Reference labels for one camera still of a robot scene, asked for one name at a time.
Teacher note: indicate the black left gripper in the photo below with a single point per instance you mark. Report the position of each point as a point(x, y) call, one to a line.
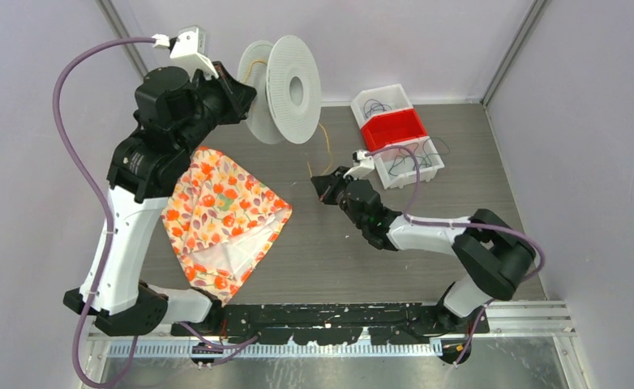
point(237, 96)

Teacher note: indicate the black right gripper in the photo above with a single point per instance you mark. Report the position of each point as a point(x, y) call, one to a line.
point(327, 185)

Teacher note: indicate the white perforated cable spool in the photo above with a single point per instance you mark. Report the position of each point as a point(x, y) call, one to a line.
point(289, 97)

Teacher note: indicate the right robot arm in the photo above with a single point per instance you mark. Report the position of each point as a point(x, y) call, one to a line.
point(496, 258)

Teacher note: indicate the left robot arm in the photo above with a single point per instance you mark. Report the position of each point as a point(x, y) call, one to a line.
point(176, 111)

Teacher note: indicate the red plastic bin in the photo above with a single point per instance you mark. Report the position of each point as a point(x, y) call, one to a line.
point(392, 127)

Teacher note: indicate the floral orange cloth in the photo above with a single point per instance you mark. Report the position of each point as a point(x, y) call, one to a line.
point(221, 222)

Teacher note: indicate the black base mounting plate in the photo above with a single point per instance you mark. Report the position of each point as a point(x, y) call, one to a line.
point(333, 324)

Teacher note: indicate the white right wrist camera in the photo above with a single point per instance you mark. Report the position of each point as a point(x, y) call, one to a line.
point(363, 165)

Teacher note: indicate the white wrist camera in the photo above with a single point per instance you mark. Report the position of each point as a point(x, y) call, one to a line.
point(186, 50)
point(363, 165)

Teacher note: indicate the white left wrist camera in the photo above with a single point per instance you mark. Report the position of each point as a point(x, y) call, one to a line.
point(186, 50)

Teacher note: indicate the white plastic bin with blue wire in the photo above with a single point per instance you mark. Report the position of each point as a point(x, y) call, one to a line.
point(372, 102)

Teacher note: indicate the aluminium frame rail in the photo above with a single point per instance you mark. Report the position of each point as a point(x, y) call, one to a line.
point(539, 321)

